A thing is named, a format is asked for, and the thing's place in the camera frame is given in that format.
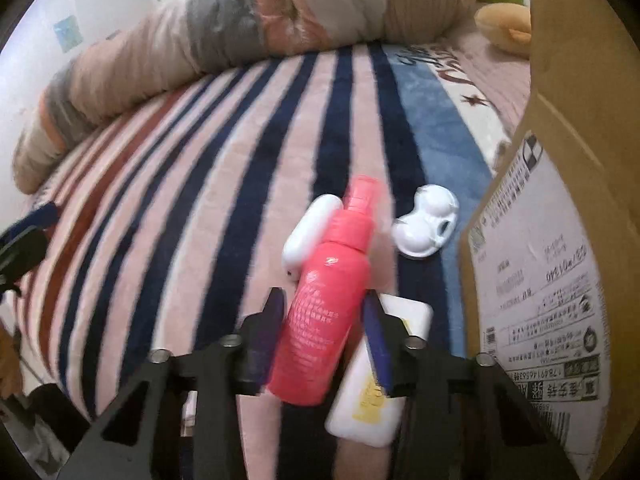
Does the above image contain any quilted printed bed sheet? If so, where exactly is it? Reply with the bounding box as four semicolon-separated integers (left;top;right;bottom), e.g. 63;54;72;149
395;12;532;171

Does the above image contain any white contact lens case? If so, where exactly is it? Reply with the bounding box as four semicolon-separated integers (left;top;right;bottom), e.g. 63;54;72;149
390;184;460;260

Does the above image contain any pink spray bottle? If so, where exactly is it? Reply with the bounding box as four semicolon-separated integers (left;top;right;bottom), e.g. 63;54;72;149
266;176;383;407

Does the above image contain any striped plush blanket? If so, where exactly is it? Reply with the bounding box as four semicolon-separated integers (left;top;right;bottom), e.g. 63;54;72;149
15;42;496;423

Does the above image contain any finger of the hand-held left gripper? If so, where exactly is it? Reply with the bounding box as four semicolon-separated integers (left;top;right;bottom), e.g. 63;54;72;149
0;202;60;291

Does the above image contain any pink and grey quilt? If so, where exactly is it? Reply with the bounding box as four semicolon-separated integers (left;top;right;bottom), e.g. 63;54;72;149
12;0;493;193

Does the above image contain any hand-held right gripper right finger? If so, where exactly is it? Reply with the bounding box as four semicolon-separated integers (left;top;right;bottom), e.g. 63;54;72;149
362;290;583;480

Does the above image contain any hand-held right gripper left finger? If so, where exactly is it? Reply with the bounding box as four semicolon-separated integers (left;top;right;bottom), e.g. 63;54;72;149
56;287;286;480

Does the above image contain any cardboard box with printed label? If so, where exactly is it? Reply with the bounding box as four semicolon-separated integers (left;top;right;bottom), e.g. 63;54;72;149
457;0;636;480

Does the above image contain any white oblong case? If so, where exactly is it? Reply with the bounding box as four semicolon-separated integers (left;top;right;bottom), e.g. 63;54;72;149
281;194;345;278

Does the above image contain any white flat bottle yellow label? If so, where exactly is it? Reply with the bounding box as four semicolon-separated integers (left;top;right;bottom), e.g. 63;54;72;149
324;294;434;447

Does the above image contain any yellow plush toy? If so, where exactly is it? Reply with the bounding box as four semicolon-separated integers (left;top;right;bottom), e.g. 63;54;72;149
474;4;532;57

